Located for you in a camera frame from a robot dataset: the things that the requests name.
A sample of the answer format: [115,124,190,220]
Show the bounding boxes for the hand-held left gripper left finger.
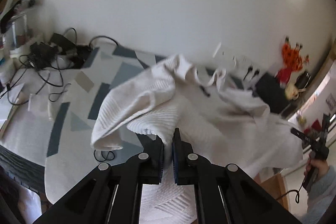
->
[33,135,165,224]

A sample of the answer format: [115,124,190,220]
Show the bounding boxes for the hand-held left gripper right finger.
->
[172,128,302,224]

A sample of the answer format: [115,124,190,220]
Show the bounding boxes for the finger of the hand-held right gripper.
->
[290,127,312,142]

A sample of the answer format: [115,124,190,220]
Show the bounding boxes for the white textured sweater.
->
[91,54,305,224]

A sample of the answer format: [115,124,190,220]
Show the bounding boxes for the person's right forearm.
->
[306,166,336,224]

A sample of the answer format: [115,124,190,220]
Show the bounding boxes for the person's right hand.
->
[304,159,329,179]

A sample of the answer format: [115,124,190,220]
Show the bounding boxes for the cream mug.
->
[285,81,300,100]

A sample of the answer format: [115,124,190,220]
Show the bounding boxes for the black box appliance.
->
[256,73,292,114]

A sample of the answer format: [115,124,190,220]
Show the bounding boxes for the black mug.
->
[297,70,311,89]

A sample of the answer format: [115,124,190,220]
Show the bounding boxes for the red vase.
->
[276,68,293,84]

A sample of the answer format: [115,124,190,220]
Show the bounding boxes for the orange artificial flowers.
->
[281,36,310,72]

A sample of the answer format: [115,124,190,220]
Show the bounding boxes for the geometric patterned table mat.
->
[43,46,258,205]

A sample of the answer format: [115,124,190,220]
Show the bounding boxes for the black knit garment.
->
[0,145,45,193]

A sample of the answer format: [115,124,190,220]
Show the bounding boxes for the black charger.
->
[30,32,92,69]

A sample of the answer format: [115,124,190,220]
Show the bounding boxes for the clear acrylic organizer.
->
[5,0,42,51]

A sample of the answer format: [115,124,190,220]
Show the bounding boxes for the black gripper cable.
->
[277,182,305,203]

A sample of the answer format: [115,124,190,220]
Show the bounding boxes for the white wall socket panel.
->
[213,42,263,80]

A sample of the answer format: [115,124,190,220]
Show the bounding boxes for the tangle of black cables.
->
[5,27,118,104]

